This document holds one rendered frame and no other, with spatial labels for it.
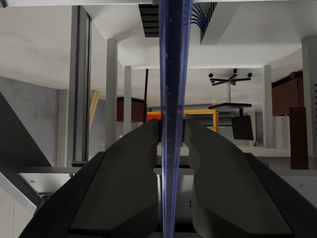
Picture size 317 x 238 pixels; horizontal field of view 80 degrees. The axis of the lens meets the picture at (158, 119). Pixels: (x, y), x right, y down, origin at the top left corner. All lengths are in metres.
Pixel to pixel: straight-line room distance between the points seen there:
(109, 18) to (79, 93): 0.22
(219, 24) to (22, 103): 4.12
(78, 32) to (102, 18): 0.08
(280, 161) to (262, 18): 0.42
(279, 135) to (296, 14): 9.06
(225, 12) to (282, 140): 9.27
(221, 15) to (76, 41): 0.36
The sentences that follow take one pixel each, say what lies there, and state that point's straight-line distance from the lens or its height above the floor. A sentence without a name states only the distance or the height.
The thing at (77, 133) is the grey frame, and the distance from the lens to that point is 0.52.
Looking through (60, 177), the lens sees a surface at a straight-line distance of 0.28.
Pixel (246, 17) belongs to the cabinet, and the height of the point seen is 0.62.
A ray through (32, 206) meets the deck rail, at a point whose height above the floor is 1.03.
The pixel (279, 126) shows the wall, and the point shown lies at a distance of 9.65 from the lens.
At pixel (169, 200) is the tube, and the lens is 0.21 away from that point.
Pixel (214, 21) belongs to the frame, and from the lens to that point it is 0.53.
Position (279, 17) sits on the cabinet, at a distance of 0.67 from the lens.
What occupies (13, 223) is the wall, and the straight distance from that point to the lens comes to 4.67.
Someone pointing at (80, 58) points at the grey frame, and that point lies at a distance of 0.55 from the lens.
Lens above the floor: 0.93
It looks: 4 degrees down
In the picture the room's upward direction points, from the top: 180 degrees counter-clockwise
